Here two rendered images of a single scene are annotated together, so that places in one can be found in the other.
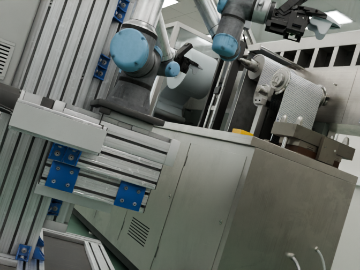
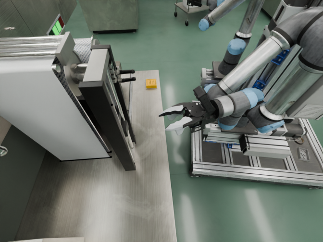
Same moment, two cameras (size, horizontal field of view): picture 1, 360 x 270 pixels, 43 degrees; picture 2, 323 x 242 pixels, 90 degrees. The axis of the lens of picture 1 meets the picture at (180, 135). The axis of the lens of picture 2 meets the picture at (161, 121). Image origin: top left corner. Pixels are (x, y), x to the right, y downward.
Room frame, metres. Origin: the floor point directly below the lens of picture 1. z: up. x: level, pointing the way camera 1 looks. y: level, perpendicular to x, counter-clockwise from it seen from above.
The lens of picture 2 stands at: (2.77, 0.13, 1.67)
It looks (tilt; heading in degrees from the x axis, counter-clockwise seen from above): 55 degrees down; 203
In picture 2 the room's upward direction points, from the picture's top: straight up
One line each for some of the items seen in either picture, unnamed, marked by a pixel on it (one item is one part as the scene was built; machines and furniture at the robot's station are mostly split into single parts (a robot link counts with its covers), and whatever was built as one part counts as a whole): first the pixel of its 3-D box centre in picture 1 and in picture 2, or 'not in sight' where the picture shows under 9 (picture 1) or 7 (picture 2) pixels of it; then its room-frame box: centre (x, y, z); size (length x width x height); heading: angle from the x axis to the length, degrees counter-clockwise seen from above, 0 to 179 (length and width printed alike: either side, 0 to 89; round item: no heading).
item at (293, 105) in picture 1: (297, 114); not in sight; (2.27, -0.53, 1.11); 0.23 x 0.01 x 0.18; 118
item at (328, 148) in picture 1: (327, 151); not in sight; (2.11, -0.68, 0.96); 0.10 x 0.03 x 0.11; 118
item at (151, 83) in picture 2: (242, 133); (151, 83); (2.02, -0.26, 0.91); 0.07 x 0.07 x 0.02; 28
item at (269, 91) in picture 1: (257, 114); not in sight; (2.28, -0.34, 1.05); 0.06 x 0.05 x 0.31; 118
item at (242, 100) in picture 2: not in sight; (239, 102); (2.28, 0.24, 1.21); 0.11 x 0.08 x 0.09; 133
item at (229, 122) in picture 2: not in sight; (227, 114); (2.27, 0.23, 1.11); 0.11 x 0.08 x 0.11; 43
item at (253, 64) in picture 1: (252, 65); (84, 73); (2.48, -0.26, 1.33); 0.06 x 0.06 x 0.06; 28
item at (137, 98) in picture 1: (131, 96); (229, 64); (1.53, 0.20, 0.87); 0.15 x 0.15 x 0.10
